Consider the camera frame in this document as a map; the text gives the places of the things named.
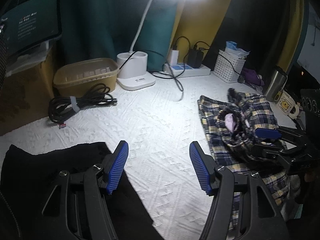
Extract white cartoon bear mug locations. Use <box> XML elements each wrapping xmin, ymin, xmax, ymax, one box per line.
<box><xmin>272</xmin><ymin>90</ymin><xmax>299</xmax><ymax>119</ymax></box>

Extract black electronic device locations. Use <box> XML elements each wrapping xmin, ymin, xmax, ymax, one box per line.
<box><xmin>300</xmin><ymin>89</ymin><xmax>320</xmax><ymax>116</ymax></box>

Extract dark tablet screen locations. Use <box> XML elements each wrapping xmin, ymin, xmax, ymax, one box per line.
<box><xmin>2</xmin><ymin>0</ymin><xmax>62</xmax><ymax>57</ymax></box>

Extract white USB charger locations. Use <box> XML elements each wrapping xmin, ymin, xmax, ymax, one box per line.
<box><xmin>167</xmin><ymin>49</ymin><xmax>179</xmax><ymax>66</ymax></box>

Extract cardboard box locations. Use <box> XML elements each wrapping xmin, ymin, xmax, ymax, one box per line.
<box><xmin>0</xmin><ymin>52</ymin><xmax>55</xmax><ymax>135</ymax></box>

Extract stainless steel tumbler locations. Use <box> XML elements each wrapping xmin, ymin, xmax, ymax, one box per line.
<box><xmin>263</xmin><ymin>68</ymin><xmax>287</xmax><ymax>102</ymax></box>

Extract black folded garment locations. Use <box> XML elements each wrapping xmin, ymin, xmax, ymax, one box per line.
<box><xmin>1</xmin><ymin>142</ymin><xmax>161</xmax><ymax>239</ymax></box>

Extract white desk lamp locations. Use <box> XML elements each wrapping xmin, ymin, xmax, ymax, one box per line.
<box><xmin>117</xmin><ymin>0</ymin><xmax>156</xmax><ymax>91</ymax></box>

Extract black power adapter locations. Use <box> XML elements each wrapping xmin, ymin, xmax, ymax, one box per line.
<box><xmin>187</xmin><ymin>49</ymin><xmax>204</xmax><ymax>68</ymax></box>

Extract purple cloth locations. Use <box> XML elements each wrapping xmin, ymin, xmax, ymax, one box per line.
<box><xmin>241</xmin><ymin>67</ymin><xmax>265</xmax><ymax>86</ymax></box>

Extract white perforated plastic basket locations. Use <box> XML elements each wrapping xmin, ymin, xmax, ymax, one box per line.
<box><xmin>213</xmin><ymin>50</ymin><xmax>246</xmax><ymax>83</ymax></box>

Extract yellow curtain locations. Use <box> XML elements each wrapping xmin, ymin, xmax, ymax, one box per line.
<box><xmin>170</xmin><ymin>0</ymin><xmax>231</xmax><ymax>62</ymax></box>

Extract blue plastic bag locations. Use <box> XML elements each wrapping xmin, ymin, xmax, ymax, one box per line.
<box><xmin>225</xmin><ymin>41</ymin><xmax>249</xmax><ymax>60</ymax></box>

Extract brown lidded food container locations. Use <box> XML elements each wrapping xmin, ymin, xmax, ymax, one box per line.
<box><xmin>53</xmin><ymin>58</ymin><xmax>119</xmax><ymax>97</ymax></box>

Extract teal curtain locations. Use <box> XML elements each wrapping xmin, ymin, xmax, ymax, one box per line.
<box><xmin>55</xmin><ymin>0</ymin><xmax>178</xmax><ymax>72</ymax></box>

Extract white power strip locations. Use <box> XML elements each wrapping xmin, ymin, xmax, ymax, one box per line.
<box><xmin>164</xmin><ymin>63</ymin><xmax>211</xmax><ymax>78</ymax></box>

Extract blue yellow plaid pants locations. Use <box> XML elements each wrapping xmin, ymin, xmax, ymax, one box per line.
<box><xmin>197</xmin><ymin>88</ymin><xmax>300</xmax><ymax>220</ymax></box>

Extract coiled black cable bundle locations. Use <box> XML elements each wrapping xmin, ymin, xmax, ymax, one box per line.
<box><xmin>48</xmin><ymin>83</ymin><xmax>118</xmax><ymax>124</ymax></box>

